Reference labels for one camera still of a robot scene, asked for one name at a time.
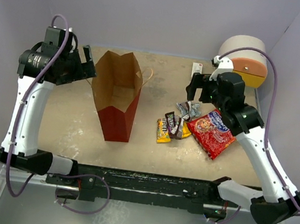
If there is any large red snack bag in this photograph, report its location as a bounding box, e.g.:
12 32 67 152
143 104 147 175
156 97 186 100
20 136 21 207
187 109 236 160

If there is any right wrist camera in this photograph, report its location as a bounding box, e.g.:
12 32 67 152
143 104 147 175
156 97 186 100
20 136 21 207
208 55 234 81

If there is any yellow candy packet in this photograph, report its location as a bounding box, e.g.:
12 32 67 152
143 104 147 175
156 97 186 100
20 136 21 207
156 118 171 143

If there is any red paper bag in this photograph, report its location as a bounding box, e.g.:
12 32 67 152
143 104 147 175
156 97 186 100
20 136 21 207
91 51 154 142

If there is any small white box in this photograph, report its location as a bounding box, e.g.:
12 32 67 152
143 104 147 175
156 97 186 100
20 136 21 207
191 62 203 76

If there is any brown chocolate snack packet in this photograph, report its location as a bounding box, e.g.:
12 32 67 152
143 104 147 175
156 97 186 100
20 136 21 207
165 111 184 140

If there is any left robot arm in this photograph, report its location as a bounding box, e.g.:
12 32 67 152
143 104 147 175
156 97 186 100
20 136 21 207
0 26 97 186

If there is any yellow snack packet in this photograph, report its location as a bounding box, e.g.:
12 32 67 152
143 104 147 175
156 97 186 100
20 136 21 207
182 122 191 139

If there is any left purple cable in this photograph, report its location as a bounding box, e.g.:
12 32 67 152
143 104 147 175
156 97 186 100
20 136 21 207
2 9 72 202

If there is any white blue snack packet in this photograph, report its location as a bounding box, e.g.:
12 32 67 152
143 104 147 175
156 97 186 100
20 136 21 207
176 101 201 122

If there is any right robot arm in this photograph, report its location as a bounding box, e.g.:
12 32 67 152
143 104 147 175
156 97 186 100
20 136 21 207
186 72 300 224

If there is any round pastel drawer cabinet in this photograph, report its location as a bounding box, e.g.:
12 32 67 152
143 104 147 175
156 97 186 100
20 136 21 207
219 35 268 88

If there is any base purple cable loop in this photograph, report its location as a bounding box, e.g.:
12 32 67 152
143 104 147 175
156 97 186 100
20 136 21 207
52 170 114 218

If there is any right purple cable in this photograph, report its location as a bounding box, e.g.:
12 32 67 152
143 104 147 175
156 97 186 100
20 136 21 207
197 42 300 224

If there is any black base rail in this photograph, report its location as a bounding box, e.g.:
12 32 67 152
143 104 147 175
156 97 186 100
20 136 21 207
46 164 226 214

